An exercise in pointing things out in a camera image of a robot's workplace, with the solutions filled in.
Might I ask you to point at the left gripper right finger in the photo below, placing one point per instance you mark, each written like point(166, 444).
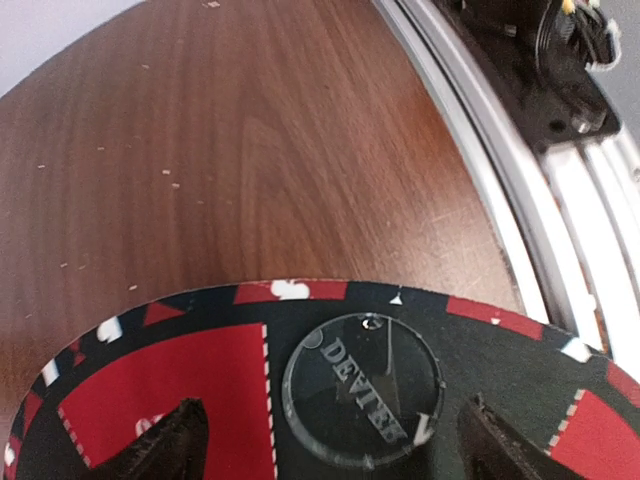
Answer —
point(491, 448)

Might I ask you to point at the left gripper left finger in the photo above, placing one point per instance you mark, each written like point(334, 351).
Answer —
point(174, 448)

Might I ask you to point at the round red black poker mat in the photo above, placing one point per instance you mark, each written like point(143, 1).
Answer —
point(228, 346)

